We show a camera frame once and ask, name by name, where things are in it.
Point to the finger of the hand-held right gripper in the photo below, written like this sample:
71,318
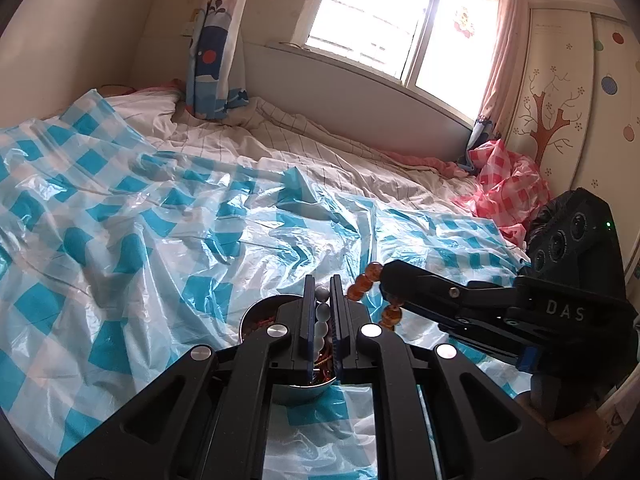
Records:
465,330
430,282

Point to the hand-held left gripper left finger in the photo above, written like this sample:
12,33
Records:
310,330

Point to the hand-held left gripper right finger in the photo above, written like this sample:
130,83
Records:
337,330

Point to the steel bowl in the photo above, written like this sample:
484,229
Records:
300,393

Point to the person's right hand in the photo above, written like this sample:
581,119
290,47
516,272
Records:
575,440

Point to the black plastic bag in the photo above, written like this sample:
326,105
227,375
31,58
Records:
541,217

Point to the pink checkered plastic sheet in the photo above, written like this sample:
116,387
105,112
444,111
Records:
500,185

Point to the pink blanket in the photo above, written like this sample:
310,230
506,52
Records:
425,162

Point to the white striped bedsheet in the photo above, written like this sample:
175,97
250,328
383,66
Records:
300,150

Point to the wardrobe with tree decal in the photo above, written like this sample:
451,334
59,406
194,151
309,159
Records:
575,110

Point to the grey windowsill panel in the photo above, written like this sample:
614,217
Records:
350,95

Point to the blue checkered plastic sheet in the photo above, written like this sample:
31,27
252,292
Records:
125,210

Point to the pink curtain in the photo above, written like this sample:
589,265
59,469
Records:
505,60

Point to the cartoon window sticker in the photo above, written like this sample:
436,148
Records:
463,22

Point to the window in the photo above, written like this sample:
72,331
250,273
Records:
375,15

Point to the blue cartoon print curtain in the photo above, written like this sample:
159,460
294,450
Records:
210,60

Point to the pink pillow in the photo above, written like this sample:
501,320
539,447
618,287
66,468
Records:
145,92

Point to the wall socket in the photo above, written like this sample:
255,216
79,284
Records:
188,28

